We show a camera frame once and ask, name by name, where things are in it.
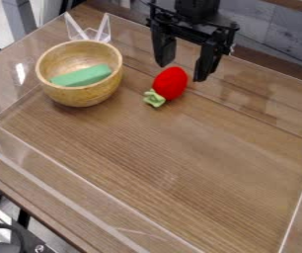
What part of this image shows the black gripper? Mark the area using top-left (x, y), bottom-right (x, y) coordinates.
top-left (147, 0), bottom-right (240, 82)

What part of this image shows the green foam stick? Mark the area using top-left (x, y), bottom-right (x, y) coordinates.
top-left (50, 64), bottom-right (112, 87)

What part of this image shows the brown wooden bowl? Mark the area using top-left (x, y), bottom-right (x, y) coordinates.
top-left (36, 41), bottom-right (122, 108)

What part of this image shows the red plush strawberry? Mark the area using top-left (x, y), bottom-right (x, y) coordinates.
top-left (144, 67), bottom-right (188, 108)

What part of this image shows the black table leg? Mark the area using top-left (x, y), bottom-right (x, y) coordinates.
top-left (17, 210), bottom-right (30, 228)

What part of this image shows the clear acrylic tray wall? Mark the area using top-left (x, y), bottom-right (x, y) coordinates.
top-left (0, 18), bottom-right (302, 253)

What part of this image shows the grey post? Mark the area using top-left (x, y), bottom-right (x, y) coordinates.
top-left (1, 0), bottom-right (37, 41)

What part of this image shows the black cable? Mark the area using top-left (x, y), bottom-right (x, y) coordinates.
top-left (0, 222), bottom-right (26, 253)

